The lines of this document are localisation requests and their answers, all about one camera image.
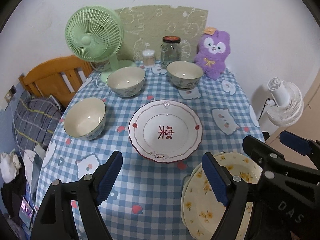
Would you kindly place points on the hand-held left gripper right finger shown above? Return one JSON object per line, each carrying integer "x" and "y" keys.
{"x": 215, "y": 180}

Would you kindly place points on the white standing fan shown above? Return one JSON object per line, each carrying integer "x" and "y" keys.
{"x": 285, "y": 102}

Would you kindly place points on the green printed board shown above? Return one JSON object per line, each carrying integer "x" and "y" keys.
{"x": 160, "y": 22}

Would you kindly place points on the grey plaid pillow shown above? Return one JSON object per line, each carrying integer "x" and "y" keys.
{"x": 32, "y": 120}

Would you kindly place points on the dark cloth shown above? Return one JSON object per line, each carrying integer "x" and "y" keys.
{"x": 12, "y": 197}

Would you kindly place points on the purple plush bunny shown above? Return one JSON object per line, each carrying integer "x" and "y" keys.
{"x": 212, "y": 55}

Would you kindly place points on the blue checked tablecloth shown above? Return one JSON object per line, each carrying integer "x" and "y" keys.
{"x": 140, "y": 195}

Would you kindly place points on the lit phone screen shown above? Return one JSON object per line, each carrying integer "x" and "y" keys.
{"x": 26, "y": 208}

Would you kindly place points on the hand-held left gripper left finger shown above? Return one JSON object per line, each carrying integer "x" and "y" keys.
{"x": 107, "y": 180}

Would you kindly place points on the yellow floral plate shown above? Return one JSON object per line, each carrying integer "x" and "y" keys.
{"x": 184, "y": 201}
{"x": 200, "y": 212}

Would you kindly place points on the white crumpled cloth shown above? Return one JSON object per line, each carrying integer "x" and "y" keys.
{"x": 8, "y": 166}

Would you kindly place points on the wall socket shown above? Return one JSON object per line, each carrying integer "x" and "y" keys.
{"x": 10, "y": 93}

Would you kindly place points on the wooden bed headboard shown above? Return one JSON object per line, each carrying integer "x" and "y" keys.
{"x": 47, "y": 75}

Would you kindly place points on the cream bowl with floral outside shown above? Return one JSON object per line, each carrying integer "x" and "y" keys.
{"x": 83, "y": 120}
{"x": 184, "y": 73}
{"x": 126, "y": 81}

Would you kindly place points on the glass jar with dark lid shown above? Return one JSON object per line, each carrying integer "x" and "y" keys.
{"x": 171, "y": 52}

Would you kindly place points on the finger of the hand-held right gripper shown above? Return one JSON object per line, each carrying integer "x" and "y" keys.
{"x": 260, "y": 150}
{"x": 295, "y": 142}

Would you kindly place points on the cotton swab container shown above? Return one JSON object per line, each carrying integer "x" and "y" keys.
{"x": 148, "y": 58}

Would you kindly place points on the green desk fan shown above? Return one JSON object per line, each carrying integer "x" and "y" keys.
{"x": 93, "y": 33}

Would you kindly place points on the white plate with red mark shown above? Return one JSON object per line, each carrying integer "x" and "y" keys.
{"x": 165, "y": 130}

